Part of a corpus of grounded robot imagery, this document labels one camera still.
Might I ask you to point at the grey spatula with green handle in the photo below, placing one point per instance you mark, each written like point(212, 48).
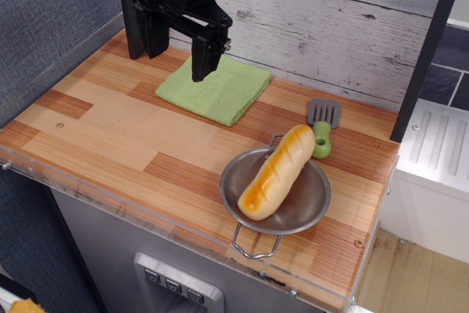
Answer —
point(323, 117)

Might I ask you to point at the black post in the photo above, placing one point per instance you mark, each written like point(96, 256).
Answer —
point(132, 34)
point(432, 39)

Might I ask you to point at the green folded towel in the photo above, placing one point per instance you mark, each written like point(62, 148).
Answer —
point(223, 96)

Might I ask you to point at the black left post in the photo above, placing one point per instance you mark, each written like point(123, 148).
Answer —
point(132, 34)

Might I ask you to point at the yellow object at corner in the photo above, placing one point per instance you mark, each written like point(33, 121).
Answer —
point(26, 306)

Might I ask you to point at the black right post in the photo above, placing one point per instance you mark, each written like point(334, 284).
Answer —
point(432, 39)

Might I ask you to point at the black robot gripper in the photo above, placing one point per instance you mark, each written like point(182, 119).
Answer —
point(203, 20)

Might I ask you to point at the grey dispenser panel with buttons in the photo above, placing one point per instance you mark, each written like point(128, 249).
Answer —
point(169, 289)

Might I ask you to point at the toy bread loaf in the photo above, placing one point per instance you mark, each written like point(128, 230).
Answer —
point(274, 180)

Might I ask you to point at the white ribbed cabinet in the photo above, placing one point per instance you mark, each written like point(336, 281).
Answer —
point(427, 198)

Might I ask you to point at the clear acrylic table edge guard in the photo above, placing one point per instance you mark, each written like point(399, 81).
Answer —
point(244, 264)

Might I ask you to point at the steel bowl with handles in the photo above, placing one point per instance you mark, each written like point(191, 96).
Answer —
point(305, 204)

